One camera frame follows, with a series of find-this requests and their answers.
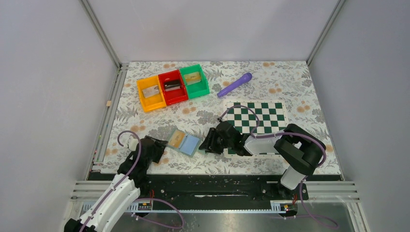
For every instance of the purple plastic tube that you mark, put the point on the purple plastic tube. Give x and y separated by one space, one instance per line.
242 80

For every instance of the green plastic bin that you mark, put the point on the green plastic bin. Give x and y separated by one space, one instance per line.
198 89

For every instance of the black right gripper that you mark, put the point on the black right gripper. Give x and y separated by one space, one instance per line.
211 139

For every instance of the silver card stack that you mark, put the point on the silver card stack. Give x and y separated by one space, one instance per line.
151 91

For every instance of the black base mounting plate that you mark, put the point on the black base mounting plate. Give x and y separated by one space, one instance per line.
219 192

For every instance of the red plastic bin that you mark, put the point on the red plastic bin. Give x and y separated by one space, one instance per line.
175 96

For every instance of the green white chessboard mat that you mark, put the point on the green white chessboard mat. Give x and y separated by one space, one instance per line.
265 116

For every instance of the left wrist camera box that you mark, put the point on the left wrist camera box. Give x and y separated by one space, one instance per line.
132 144

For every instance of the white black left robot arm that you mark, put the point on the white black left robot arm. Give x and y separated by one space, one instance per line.
129 183

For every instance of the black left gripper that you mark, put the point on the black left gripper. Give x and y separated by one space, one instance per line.
159 146

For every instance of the yellow plastic bin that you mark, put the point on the yellow plastic bin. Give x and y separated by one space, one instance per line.
152 103

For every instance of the gold card stack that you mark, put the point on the gold card stack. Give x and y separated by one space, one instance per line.
192 78

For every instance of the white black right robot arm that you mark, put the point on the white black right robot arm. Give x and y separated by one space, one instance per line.
303 152

